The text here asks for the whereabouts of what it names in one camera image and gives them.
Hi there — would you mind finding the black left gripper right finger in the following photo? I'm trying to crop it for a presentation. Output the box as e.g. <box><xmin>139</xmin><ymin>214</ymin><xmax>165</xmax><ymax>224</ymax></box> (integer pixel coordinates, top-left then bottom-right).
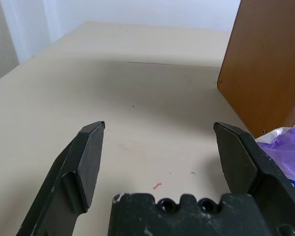
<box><xmin>213</xmin><ymin>121</ymin><xmax>295</xmax><ymax>236</ymax></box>

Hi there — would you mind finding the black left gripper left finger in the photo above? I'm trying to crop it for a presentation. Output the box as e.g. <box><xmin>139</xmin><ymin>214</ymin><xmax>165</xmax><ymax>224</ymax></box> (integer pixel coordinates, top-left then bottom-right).
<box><xmin>16</xmin><ymin>120</ymin><xmax>106</xmax><ymax>236</ymax></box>

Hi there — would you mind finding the purple plastic bag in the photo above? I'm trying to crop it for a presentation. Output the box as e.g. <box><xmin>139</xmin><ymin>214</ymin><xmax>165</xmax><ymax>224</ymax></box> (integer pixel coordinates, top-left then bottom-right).
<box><xmin>255</xmin><ymin>126</ymin><xmax>295</xmax><ymax>201</ymax></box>

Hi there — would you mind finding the brown wooden cabinet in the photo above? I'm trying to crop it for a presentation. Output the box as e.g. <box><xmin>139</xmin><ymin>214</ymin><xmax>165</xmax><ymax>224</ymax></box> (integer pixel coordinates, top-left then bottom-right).
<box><xmin>215</xmin><ymin>0</ymin><xmax>295</xmax><ymax>138</ymax></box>

